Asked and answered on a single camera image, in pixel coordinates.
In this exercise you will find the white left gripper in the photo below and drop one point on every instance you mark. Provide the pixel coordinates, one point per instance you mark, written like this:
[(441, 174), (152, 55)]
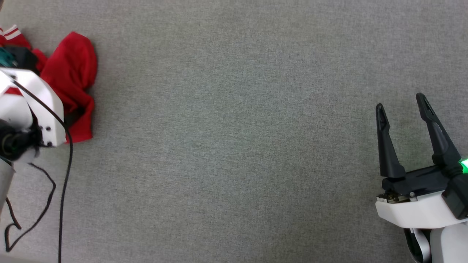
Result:
[(45, 109)]

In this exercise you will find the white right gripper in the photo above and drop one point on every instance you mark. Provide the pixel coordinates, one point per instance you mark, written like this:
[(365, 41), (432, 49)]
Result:
[(413, 212)]

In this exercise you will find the red white short-sleeve garment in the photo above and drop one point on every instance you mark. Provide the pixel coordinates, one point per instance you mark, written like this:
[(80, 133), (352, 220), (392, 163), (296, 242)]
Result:
[(73, 69)]

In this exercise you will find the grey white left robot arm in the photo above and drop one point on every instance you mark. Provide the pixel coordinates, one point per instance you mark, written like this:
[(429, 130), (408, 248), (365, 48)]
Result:
[(11, 109)]

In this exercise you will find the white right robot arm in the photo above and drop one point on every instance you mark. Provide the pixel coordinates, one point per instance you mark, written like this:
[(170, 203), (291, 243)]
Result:
[(449, 244)]

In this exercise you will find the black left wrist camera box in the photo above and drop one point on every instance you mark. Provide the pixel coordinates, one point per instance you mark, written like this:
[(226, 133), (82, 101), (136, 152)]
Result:
[(22, 58)]

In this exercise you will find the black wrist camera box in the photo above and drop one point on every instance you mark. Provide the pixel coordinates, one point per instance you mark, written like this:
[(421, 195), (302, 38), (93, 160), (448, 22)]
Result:
[(457, 197), (22, 58)]

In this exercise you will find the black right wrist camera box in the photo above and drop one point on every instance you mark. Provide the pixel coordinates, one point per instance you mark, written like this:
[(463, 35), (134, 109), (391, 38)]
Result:
[(457, 197)]

